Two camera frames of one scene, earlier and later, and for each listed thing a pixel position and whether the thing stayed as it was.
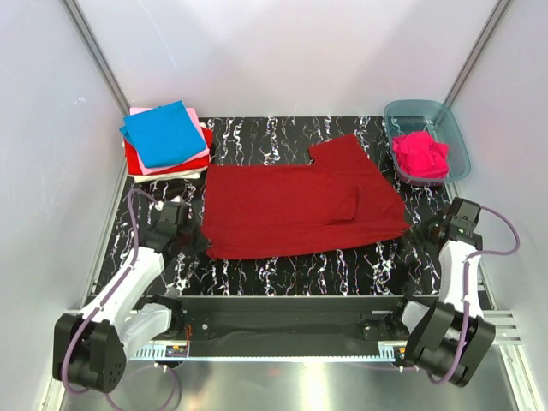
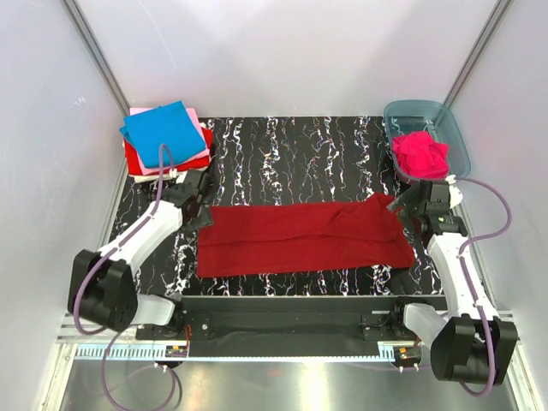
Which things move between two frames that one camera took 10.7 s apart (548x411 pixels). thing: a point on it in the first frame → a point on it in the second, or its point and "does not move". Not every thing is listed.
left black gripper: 190,223 → 205,218
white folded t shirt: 177,175 does not move
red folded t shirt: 136,168 does not move
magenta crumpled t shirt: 417,154 does not move
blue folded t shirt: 163,134 does not move
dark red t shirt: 341,197 → 360,234
